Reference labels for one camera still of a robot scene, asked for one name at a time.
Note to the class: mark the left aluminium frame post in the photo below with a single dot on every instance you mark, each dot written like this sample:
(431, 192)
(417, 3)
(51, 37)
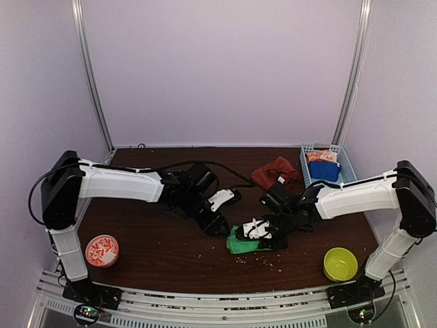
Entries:
(79, 21)

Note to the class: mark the green microfibre towel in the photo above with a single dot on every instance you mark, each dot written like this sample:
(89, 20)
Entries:
(236, 246)

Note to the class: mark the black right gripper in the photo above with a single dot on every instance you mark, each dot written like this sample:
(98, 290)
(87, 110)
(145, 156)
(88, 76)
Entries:
(283, 244)

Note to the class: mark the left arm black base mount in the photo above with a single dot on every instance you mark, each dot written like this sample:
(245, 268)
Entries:
(87, 292)

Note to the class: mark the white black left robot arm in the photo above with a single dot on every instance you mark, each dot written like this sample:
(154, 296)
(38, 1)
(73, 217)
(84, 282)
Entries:
(73, 179)

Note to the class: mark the yellow-green bowl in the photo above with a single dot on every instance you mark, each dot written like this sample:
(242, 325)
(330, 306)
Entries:
(340, 264)

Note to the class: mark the dark red towel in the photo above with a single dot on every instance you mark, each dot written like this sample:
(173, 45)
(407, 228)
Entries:
(279, 170)

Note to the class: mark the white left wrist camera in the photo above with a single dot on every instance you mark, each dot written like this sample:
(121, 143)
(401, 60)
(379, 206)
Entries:
(224, 197)

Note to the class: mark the aluminium front rail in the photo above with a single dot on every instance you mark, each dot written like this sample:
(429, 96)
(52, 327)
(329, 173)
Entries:
(308, 307)

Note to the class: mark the blue folded towel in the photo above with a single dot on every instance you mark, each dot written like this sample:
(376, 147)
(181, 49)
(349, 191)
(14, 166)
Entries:
(324, 170)

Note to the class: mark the light blue perforated basket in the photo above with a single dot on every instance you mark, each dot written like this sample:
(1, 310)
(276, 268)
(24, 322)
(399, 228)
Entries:
(346, 174)

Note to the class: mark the red white patterned plate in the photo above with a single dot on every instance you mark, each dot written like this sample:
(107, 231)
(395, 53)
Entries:
(102, 251)

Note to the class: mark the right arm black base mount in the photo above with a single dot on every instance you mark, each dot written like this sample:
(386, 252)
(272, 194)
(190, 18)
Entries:
(364, 289)

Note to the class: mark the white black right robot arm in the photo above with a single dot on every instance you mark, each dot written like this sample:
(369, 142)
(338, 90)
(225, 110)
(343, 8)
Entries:
(403, 189)

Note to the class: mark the right aluminium frame post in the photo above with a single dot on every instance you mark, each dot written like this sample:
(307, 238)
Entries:
(358, 58)

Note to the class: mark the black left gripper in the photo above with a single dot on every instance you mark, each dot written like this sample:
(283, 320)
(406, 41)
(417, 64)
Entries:
(210, 226)

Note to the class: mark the orange white patterned cloth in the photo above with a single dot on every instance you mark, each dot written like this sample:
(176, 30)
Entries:
(321, 155)

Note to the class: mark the aluminium frame post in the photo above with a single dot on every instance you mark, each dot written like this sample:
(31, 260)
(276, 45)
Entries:
(358, 58)
(79, 21)

